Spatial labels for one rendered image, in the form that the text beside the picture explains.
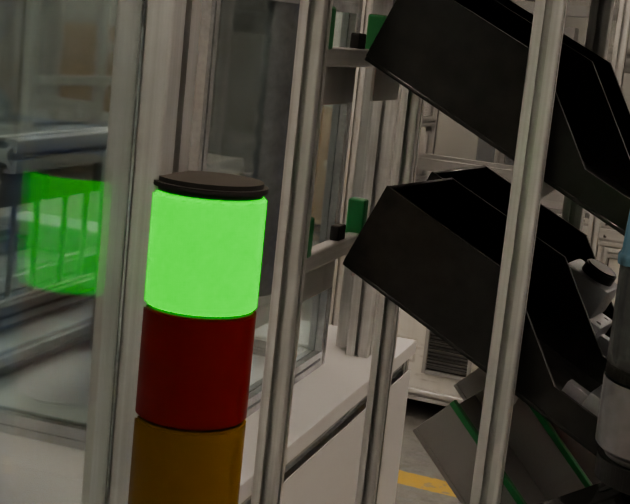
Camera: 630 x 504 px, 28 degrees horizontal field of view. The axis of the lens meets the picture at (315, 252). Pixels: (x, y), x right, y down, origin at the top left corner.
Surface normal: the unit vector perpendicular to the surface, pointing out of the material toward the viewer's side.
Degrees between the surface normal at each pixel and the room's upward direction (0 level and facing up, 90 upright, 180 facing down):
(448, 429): 90
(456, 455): 90
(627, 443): 90
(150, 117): 90
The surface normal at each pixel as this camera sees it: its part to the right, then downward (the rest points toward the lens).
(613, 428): -0.90, -0.01
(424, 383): -0.39, 0.12
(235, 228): 0.53, 0.20
